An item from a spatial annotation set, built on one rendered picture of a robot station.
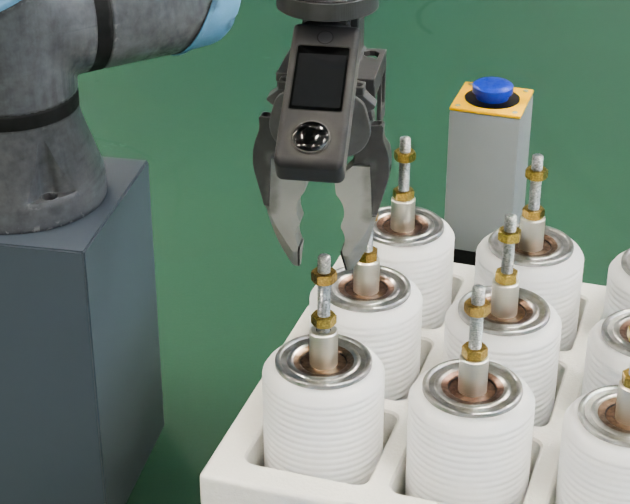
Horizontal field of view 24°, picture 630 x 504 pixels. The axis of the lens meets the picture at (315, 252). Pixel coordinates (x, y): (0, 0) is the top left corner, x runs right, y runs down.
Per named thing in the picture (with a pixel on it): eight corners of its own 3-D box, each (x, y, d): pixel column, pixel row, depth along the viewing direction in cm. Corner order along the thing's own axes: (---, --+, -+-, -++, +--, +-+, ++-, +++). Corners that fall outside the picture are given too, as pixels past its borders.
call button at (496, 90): (467, 107, 142) (468, 88, 141) (476, 92, 145) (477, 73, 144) (507, 112, 141) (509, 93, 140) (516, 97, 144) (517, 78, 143)
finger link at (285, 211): (311, 235, 113) (329, 129, 109) (296, 272, 108) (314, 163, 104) (273, 227, 114) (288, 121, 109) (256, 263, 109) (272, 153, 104)
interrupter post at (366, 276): (385, 290, 123) (386, 256, 122) (369, 302, 122) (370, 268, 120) (362, 282, 125) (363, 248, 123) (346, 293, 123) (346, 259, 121)
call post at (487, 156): (434, 377, 156) (447, 110, 141) (450, 344, 162) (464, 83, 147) (500, 389, 154) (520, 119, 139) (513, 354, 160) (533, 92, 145)
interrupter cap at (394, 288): (427, 287, 124) (428, 280, 124) (378, 325, 118) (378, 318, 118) (354, 261, 128) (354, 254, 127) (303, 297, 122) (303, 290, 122)
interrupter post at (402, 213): (419, 233, 132) (420, 201, 131) (394, 237, 132) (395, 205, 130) (410, 222, 134) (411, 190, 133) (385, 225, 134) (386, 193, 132)
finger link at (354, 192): (395, 238, 112) (381, 128, 108) (384, 275, 107) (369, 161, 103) (356, 239, 113) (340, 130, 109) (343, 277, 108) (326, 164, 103)
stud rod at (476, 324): (466, 376, 109) (471, 289, 105) (467, 369, 110) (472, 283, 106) (479, 377, 109) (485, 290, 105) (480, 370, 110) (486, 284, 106)
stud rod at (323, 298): (321, 336, 113) (321, 251, 109) (332, 340, 112) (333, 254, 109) (314, 342, 112) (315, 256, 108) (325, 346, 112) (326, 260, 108)
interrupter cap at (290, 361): (258, 379, 112) (258, 371, 111) (300, 331, 118) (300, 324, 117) (348, 402, 109) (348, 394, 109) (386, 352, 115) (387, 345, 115)
